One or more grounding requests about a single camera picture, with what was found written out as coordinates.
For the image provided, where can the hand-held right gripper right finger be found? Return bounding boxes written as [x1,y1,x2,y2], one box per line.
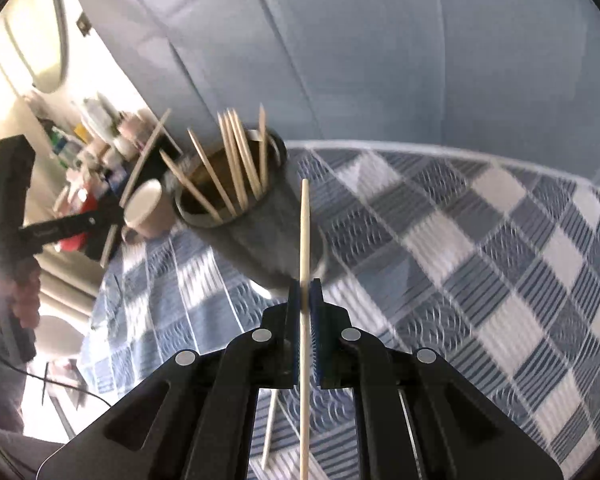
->
[309,279,566,480]

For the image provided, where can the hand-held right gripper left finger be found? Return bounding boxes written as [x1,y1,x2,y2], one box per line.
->
[37,280,301,480]

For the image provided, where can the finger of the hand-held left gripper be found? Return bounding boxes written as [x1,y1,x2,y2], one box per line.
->
[29,204,127,251]

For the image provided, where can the dark metal cup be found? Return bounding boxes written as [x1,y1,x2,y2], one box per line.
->
[172,127,328,293]

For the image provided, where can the wooden chopstick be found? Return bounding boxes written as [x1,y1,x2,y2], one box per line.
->
[298,178,312,480]
[260,391,280,470]

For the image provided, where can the bundle of chopsticks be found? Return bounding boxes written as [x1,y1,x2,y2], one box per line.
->
[159,104,270,221]

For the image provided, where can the person's left forearm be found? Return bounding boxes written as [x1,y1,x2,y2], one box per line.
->
[0,305,27,431]

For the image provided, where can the person's left hand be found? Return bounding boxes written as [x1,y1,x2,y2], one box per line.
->
[11,261,43,331]

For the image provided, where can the red container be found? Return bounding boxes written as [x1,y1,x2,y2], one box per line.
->
[57,195,98,253]

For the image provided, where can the beige ceramic mug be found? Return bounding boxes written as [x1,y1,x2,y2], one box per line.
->
[121,178,176,245]

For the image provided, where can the cluttered bottles and jars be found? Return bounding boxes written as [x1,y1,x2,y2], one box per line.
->
[50,92,153,201]

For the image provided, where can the white round stool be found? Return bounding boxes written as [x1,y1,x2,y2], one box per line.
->
[37,314,87,358]

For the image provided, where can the blue white patterned tablecloth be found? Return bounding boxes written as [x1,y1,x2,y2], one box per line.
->
[77,140,600,480]

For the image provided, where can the thin black cable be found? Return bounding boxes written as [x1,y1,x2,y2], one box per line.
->
[2,357,112,413]

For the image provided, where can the oval wall mirror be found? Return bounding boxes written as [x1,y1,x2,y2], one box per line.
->
[7,0,70,93]

